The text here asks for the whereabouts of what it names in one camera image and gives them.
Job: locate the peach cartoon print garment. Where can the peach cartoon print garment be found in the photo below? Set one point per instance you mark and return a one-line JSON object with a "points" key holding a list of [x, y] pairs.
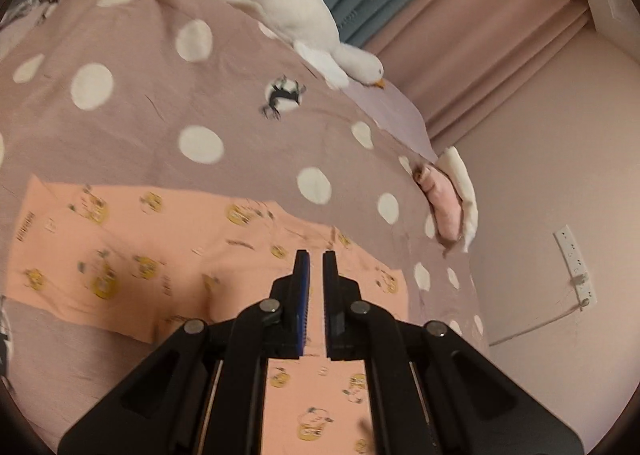
{"points": [[150, 235]]}

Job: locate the mauve polka dot blanket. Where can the mauve polka dot blanket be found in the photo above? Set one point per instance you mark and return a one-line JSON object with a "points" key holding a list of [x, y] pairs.
{"points": [[150, 100]]}

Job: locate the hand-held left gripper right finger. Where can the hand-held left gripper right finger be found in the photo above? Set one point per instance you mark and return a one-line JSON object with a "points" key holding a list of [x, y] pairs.
{"points": [[328, 295]]}

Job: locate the pink folded cloth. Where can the pink folded cloth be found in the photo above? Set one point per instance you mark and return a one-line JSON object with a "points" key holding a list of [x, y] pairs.
{"points": [[445, 200]]}

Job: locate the pink curtain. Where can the pink curtain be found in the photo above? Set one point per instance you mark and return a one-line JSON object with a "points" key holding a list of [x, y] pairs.
{"points": [[475, 60]]}

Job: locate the lavender bed sheet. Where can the lavender bed sheet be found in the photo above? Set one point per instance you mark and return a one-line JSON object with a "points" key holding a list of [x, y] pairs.
{"points": [[395, 115]]}

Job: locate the white folded cloth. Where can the white folded cloth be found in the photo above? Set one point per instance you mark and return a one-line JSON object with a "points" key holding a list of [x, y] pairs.
{"points": [[462, 175]]}

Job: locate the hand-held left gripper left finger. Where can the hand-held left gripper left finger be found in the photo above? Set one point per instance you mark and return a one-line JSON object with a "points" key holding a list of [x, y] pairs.
{"points": [[303, 285]]}

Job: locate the white power strip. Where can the white power strip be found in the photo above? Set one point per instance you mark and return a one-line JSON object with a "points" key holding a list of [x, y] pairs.
{"points": [[572, 260]]}

